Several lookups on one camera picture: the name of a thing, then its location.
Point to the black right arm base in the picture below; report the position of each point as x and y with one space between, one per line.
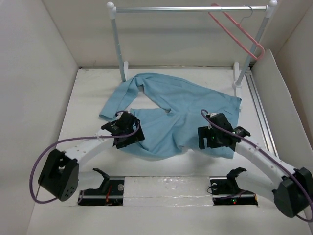
225 191

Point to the aluminium side rail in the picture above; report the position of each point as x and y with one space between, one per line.
262 119

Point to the pink clothes hanger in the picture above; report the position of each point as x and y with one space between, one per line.
238 25

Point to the light blue trousers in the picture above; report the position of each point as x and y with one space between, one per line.
172 127

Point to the white metal clothes rack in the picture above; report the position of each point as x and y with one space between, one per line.
238 73

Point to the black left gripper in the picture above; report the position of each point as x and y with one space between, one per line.
134 138

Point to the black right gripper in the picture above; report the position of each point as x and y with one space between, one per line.
204 131

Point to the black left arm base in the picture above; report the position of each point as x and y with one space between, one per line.
96 188

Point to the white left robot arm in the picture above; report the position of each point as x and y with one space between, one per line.
60 173

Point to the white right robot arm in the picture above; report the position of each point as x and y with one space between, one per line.
289 188

